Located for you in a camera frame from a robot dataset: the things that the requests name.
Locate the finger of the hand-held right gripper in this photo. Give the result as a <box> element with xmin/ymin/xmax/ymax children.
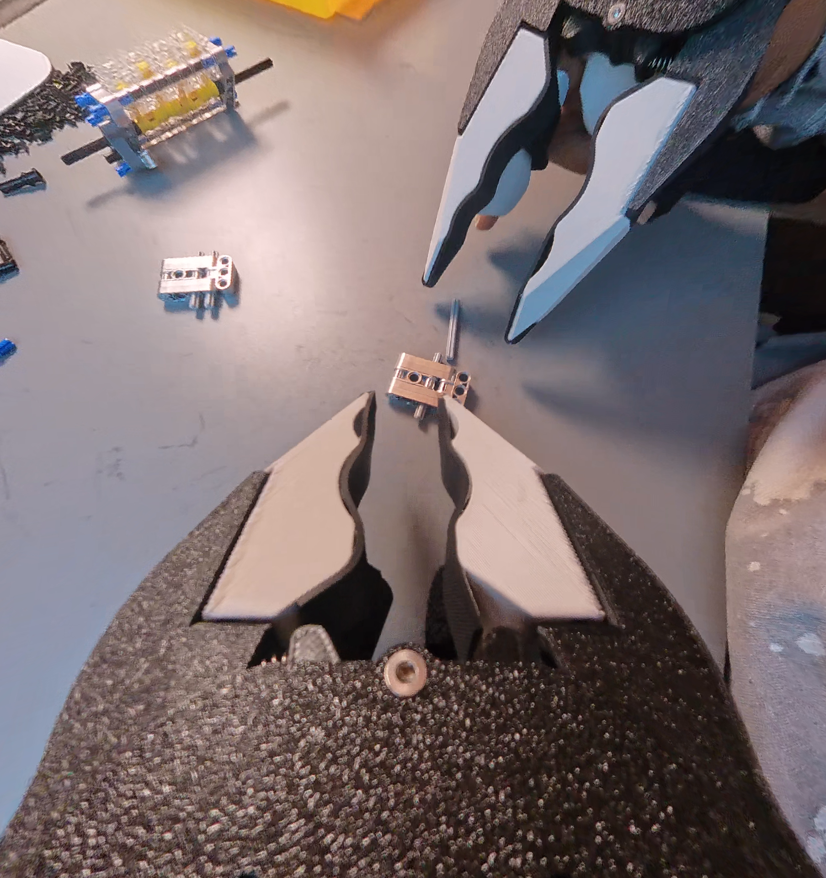
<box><xmin>421</xmin><ymin>26</ymin><xmax>571</xmax><ymax>288</ymax></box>
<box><xmin>505</xmin><ymin>75</ymin><xmax>698</xmax><ymax>344</ymax></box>

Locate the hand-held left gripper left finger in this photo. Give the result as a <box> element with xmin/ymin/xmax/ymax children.
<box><xmin>200</xmin><ymin>391</ymin><xmax>379</xmax><ymax>628</ymax></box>

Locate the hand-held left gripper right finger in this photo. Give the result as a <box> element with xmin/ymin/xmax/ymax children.
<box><xmin>437</xmin><ymin>398</ymin><xmax>606</xmax><ymax>661</ymax></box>

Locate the grey brick assembly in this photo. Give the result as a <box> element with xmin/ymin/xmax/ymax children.
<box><xmin>385</xmin><ymin>351</ymin><xmax>474</xmax><ymax>419</ymax></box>
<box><xmin>157</xmin><ymin>252</ymin><xmax>239</xmax><ymax>318</ymax></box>

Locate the person's right forearm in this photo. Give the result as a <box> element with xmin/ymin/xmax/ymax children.
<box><xmin>728</xmin><ymin>0</ymin><xmax>826</xmax><ymax>148</ymax></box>

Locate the grey desk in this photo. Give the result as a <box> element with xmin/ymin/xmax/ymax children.
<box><xmin>0</xmin><ymin>0</ymin><xmax>770</xmax><ymax>865</ymax></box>

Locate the person's right hand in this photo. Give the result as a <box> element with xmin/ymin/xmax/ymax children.
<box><xmin>546</xmin><ymin>65</ymin><xmax>599</xmax><ymax>176</ymax></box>

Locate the yellow box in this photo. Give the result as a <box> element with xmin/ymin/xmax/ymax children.
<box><xmin>269</xmin><ymin>0</ymin><xmax>386</xmax><ymax>21</ymax></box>

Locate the person's leg in pale trousers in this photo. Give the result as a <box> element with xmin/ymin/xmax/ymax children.
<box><xmin>725</xmin><ymin>357</ymin><xmax>826</xmax><ymax>878</ymax></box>

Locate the clear yellow brick engine assembly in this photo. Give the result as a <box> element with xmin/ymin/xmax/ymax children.
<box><xmin>62</xmin><ymin>27</ymin><xmax>274</xmax><ymax>178</ymax></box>

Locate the pile of black brick pins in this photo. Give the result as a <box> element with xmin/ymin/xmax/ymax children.
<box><xmin>0</xmin><ymin>62</ymin><xmax>101</xmax><ymax>176</ymax></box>

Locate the white rounded board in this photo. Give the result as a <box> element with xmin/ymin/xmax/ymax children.
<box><xmin>0</xmin><ymin>31</ymin><xmax>53</xmax><ymax>134</ymax></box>

